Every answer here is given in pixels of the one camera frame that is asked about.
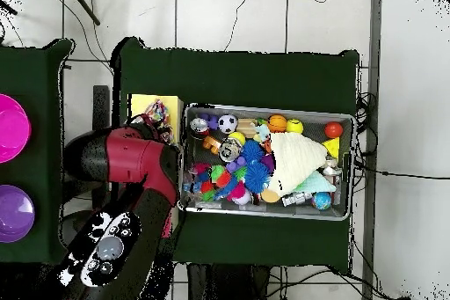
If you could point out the cream knitted cloth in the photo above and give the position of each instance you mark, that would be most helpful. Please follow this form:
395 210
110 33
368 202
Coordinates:
295 159

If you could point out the long polka dot cloth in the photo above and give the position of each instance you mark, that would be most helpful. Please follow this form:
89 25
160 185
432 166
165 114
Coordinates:
159 115

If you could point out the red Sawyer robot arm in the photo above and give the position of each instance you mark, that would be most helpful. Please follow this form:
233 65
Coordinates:
126 163

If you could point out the wooden box with three holes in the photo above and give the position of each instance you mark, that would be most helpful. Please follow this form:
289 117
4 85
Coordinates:
140 103

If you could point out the clear mesh bin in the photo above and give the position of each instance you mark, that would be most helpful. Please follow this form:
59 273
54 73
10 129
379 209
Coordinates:
337 210

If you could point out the yellow tennis ball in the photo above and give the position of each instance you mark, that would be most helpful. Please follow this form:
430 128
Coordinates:
236 138

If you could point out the black and white soccer ball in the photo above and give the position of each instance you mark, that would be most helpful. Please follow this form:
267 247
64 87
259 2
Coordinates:
228 123

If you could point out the blue spiky rubber ball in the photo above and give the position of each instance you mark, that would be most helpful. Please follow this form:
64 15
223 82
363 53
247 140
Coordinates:
252 151
256 178

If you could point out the crushed red drink can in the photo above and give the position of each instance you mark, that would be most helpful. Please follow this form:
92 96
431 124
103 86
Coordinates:
200 125

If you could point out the orange toy basketball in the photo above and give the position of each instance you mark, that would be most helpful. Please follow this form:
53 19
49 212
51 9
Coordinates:
277 122

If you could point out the yellow smiley ball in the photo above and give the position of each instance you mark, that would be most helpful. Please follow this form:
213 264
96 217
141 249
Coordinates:
294 126

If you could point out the mint green cloth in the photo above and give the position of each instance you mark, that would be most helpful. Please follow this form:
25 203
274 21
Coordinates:
318 184

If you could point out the yellow cheese wedge toy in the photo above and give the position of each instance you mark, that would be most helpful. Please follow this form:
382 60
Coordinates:
332 147

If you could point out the red ball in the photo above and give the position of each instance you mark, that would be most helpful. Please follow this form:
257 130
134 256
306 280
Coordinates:
333 130

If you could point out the black rod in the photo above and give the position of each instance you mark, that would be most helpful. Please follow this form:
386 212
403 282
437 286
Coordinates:
83 4

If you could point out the pink plastic bowl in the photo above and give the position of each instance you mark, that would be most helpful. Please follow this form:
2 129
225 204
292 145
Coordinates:
13 127

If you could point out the purple plastic bowl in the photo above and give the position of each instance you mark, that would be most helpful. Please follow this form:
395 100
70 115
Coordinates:
14 214

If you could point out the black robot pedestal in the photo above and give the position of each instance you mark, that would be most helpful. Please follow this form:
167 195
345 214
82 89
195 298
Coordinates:
225 284

